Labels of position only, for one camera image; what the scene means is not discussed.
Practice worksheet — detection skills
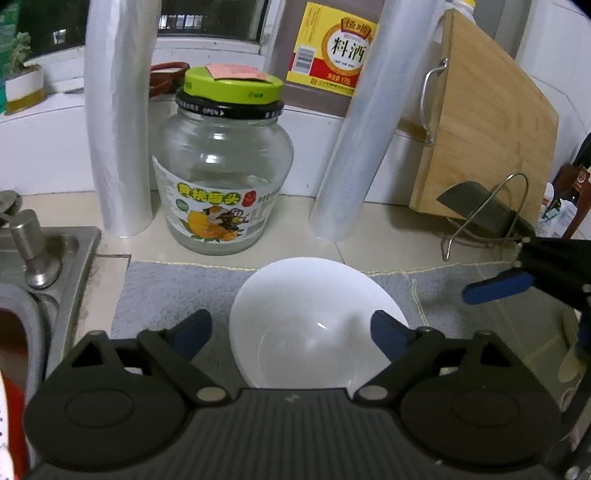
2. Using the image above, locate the steel cleaver black handle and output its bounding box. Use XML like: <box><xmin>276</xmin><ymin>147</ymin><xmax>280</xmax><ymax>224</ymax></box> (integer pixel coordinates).
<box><xmin>436</xmin><ymin>181</ymin><xmax>537</xmax><ymax>237</ymax></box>

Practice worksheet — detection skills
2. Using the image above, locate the metal wire knife rack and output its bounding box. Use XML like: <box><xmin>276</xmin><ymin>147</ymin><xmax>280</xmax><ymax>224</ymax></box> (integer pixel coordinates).
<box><xmin>441</xmin><ymin>173</ymin><xmax>530</xmax><ymax>263</ymax></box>

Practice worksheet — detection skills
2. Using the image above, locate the red white drain basket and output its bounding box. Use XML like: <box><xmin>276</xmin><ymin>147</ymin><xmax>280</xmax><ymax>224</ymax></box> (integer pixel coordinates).
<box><xmin>0</xmin><ymin>308</ymin><xmax>29</xmax><ymax>480</ymax></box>

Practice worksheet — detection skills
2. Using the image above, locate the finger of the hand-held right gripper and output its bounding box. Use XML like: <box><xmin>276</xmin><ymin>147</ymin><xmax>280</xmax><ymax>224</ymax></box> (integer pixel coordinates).
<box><xmin>462</xmin><ymin>235</ymin><xmax>591</xmax><ymax>309</ymax></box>

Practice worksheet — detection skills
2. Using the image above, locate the short plastic wrap roll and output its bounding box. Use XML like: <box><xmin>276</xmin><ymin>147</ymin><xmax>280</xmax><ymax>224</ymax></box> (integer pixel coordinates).
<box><xmin>84</xmin><ymin>0</ymin><xmax>160</xmax><ymax>238</ymax></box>

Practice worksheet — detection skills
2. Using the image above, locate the white red seasoning bag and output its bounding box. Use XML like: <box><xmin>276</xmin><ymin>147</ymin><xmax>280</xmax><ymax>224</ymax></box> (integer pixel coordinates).
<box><xmin>538</xmin><ymin>182</ymin><xmax>579</xmax><ymax>239</ymax></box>

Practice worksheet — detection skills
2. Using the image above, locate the steel sink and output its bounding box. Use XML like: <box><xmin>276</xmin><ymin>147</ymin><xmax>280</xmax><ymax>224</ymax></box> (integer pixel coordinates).
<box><xmin>0</xmin><ymin>225</ymin><xmax>103</xmax><ymax>480</ymax></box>

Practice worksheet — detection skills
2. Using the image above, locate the steel soap dispenser pump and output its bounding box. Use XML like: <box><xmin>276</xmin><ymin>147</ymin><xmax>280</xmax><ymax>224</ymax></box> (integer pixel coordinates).
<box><xmin>9</xmin><ymin>210</ymin><xmax>64</xmax><ymax>291</ymax></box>

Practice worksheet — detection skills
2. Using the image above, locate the grey blue checked mat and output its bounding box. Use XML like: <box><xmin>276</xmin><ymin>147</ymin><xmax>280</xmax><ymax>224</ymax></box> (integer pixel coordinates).
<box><xmin>111</xmin><ymin>261</ymin><xmax>583</xmax><ymax>403</ymax></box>

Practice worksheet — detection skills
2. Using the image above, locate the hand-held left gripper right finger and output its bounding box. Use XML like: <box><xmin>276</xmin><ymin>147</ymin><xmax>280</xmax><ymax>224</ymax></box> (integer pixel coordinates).
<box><xmin>352</xmin><ymin>310</ymin><xmax>521</xmax><ymax>408</ymax></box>

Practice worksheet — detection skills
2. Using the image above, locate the bamboo cutting board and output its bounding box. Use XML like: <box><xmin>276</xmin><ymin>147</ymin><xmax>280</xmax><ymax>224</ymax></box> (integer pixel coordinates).
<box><xmin>396</xmin><ymin>9</ymin><xmax>560</xmax><ymax>234</ymax></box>

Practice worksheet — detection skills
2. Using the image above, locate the small potted plant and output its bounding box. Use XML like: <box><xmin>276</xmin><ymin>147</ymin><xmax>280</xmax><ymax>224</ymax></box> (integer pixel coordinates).
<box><xmin>4</xmin><ymin>32</ymin><xmax>46</xmax><ymax>116</ymax></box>

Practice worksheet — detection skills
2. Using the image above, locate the brown cooking wine jug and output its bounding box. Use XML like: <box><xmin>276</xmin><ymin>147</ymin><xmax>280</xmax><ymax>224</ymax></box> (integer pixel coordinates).
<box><xmin>270</xmin><ymin>0</ymin><xmax>385</xmax><ymax>119</ymax></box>

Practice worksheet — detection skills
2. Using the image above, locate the tall plastic wrap roll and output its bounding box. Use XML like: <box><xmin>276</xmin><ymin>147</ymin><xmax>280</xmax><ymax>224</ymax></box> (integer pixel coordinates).
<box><xmin>308</xmin><ymin>0</ymin><xmax>447</xmax><ymax>243</ymax></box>

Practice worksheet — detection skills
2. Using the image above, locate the dark window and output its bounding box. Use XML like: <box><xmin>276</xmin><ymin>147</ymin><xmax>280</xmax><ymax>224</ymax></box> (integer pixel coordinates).
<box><xmin>18</xmin><ymin>0</ymin><xmax>279</xmax><ymax>48</ymax></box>

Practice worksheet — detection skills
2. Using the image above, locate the white bowl pink floral print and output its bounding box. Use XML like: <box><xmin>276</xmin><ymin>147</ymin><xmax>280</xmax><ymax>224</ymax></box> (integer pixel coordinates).
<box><xmin>229</xmin><ymin>257</ymin><xmax>410</xmax><ymax>389</ymax></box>

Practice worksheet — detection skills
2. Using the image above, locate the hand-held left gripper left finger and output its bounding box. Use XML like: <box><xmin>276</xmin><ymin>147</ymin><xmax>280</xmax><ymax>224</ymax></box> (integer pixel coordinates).
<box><xmin>68</xmin><ymin>309</ymin><xmax>232</xmax><ymax>408</ymax></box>

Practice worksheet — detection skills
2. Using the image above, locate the glass jar green lid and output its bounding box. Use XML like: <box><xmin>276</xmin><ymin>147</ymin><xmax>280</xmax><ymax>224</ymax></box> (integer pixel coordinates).
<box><xmin>152</xmin><ymin>66</ymin><xmax>295</xmax><ymax>256</ymax></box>

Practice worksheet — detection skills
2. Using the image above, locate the dark round sink knob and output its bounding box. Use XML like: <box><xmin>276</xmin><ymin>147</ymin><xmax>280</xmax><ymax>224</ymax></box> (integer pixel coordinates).
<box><xmin>0</xmin><ymin>190</ymin><xmax>23</xmax><ymax>227</ymax></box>

